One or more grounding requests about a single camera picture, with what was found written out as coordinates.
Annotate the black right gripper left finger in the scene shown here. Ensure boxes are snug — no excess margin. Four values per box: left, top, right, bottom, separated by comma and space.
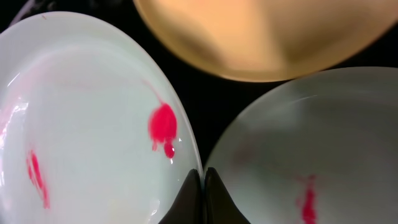
159, 169, 203, 224

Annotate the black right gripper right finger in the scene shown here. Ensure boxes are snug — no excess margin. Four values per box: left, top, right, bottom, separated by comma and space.
205, 167, 249, 224

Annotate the pale green plate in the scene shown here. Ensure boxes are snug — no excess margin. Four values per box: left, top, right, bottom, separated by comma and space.
1, 12, 202, 223
207, 67, 397, 223

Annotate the round black tray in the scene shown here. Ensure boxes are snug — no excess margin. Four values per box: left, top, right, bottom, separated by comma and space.
0, 0, 398, 166

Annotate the yellow plate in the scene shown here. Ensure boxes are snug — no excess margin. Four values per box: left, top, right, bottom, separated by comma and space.
134, 0, 397, 82

